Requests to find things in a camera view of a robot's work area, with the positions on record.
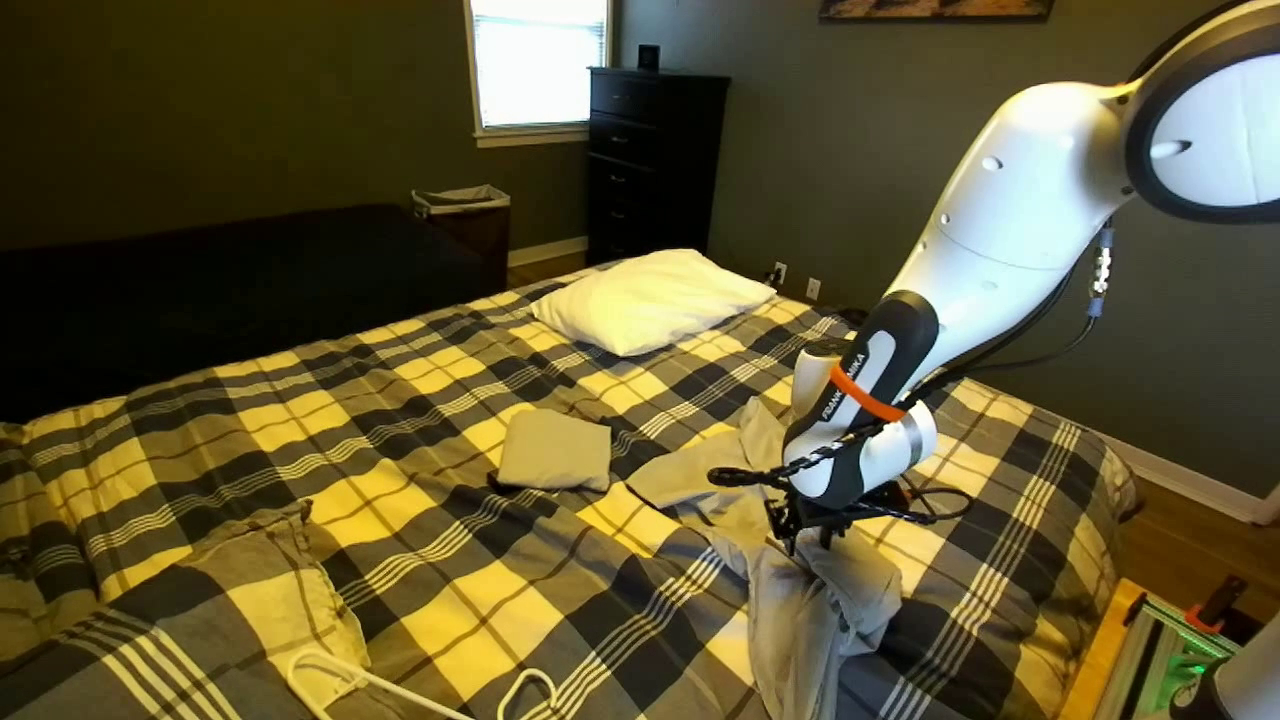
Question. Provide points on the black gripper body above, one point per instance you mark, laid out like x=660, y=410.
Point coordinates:
x=846, y=499

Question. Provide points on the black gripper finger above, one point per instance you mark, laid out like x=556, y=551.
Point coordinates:
x=828, y=534
x=786, y=534

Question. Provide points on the light blue grey pillowcase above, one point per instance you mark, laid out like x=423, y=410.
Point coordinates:
x=811, y=606

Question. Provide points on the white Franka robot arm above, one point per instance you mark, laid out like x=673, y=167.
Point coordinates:
x=1195, y=134

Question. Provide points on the folded grey cloth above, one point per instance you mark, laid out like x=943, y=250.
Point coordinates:
x=549, y=450

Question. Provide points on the white pillow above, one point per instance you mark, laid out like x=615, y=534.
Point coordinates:
x=650, y=300

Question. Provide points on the white hanger hook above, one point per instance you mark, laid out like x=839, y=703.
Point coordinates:
x=532, y=684

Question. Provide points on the yellow grey plaid comforter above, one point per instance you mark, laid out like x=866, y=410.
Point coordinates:
x=169, y=551

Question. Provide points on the green tool by bed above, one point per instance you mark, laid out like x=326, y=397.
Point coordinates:
x=1180, y=667

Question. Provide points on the black tall dresser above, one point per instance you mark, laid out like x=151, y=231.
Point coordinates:
x=654, y=145

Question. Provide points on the dark wooden nightstand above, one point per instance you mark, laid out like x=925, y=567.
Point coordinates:
x=478, y=217

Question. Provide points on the small dark object on dresser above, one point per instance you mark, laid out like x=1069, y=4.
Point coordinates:
x=650, y=57

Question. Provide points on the white plastic hanger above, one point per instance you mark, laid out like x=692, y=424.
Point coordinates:
x=336, y=691

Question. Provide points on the bright window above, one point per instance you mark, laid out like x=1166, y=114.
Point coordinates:
x=530, y=64

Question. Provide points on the framed wall picture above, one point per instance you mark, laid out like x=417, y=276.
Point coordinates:
x=933, y=9

